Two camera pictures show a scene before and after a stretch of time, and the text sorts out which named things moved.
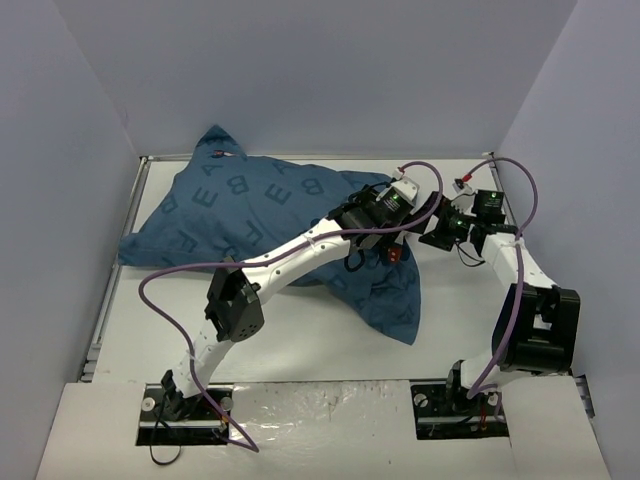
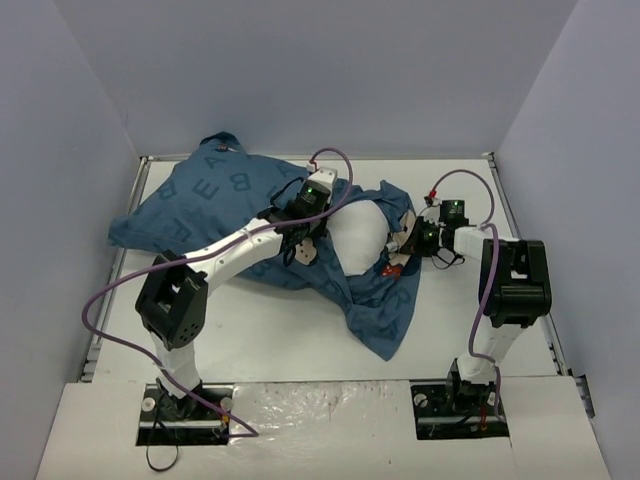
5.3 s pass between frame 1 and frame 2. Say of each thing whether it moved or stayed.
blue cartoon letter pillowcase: moved
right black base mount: stayed
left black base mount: stayed
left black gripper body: moved
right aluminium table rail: stayed
